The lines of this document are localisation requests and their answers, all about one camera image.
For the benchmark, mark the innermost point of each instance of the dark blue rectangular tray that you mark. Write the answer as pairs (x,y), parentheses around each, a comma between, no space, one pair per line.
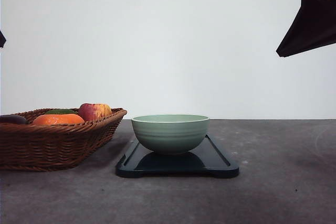
(209,159)

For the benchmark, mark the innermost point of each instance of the brown wicker basket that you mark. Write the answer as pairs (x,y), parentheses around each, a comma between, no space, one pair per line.
(41,147)

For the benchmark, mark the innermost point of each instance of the red yellow apple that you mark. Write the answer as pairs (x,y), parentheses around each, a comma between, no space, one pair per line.
(94,111)

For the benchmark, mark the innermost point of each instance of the dark purple fruit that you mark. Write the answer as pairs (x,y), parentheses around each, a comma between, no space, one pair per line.
(12,119)

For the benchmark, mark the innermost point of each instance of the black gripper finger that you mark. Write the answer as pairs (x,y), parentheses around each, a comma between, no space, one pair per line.
(2,40)
(314,27)

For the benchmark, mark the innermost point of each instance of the green avocado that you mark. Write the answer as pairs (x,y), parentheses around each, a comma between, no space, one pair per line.
(61,111)

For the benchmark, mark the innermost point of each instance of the orange fruit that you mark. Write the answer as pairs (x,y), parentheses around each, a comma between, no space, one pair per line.
(58,119)

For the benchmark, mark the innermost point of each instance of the light green ceramic bowl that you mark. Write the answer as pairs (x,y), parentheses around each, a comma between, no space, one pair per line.
(169,133)

